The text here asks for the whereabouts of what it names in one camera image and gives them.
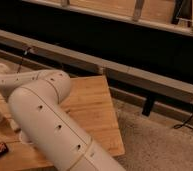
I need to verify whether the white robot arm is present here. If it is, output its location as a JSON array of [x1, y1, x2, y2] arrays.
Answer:
[[0, 63, 126, 171]]

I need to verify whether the beige sponge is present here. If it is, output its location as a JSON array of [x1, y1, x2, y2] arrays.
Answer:
[[10, 119, 20, 132]]

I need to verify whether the black bracket under rail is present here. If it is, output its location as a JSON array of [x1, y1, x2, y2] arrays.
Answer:
[[142, 95, 155, 116]]

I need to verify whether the black cable on left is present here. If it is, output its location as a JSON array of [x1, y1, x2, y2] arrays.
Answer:
[[16, 45, 34, 74]]

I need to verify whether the black cable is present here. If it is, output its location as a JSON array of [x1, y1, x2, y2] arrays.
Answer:
[[16, 45, 34, 74], [172, 99, 193, 143]]

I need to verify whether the black cable on right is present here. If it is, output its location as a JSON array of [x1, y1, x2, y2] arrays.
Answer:
[[172, 99, 193, 143]]

